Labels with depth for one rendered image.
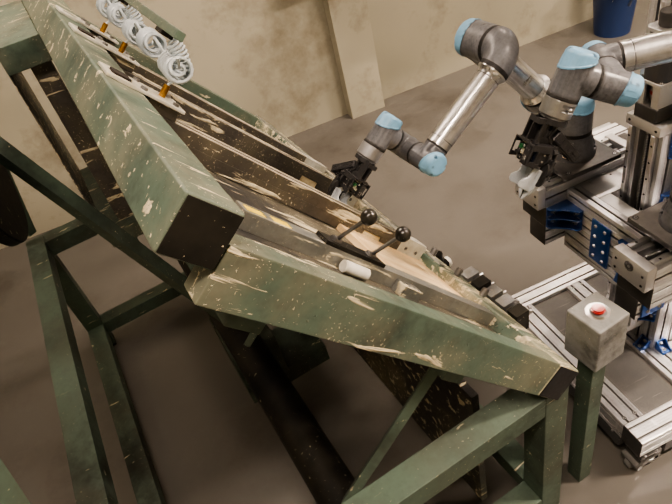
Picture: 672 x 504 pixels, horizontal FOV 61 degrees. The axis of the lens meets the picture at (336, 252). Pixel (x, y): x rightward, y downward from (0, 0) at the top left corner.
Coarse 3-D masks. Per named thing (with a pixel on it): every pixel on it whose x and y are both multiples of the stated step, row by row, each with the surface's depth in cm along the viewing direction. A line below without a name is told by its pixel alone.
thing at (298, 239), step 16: (240, 208) 112; (240, 224) 112; (256, 224) 114; (272, 224) 116; (288, 224) 122; (272, 240) 118; (288, 240) 120; (304, 240) 122; (320, 240) 126; (320, 256) 126; (336, 256) 129; (352, 256) 131; (384, 272) 139; (400, 272) 146; (432, 288) 152; (448, 304) 159; (464, 304) 162; (480, 320) 171
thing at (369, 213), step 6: (366, 210) 123; (372, 210) 123; (360, 216) 124; (366, 216) 122; (372, 216) 122; (360, 222) 125; (366, 222) 123; (372, 222) 123; (354, 228) 126; (342, 234) 128; (336, 240) 128
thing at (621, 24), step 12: (600, 0) 475; (612, 0) 469; (624, 0) 467; (636, 0) 474; (600, 12) 482; (612, 12) 475; (624, 12) 474; (600, 24) 488; (612, 24) 482; (624, 24) 482; (600, 36) 495; (612, 36) 489
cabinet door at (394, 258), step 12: (336, 228) 174; (348, 228) 175; (360, 240) 168; (372, 240) 181; (384, 252) 176; (396, 252) 187; (396, 264) 169; (408, 264) 181; (420, 264) 194; (420, 276) 174; (432, 276) 187; (444, 288) 180
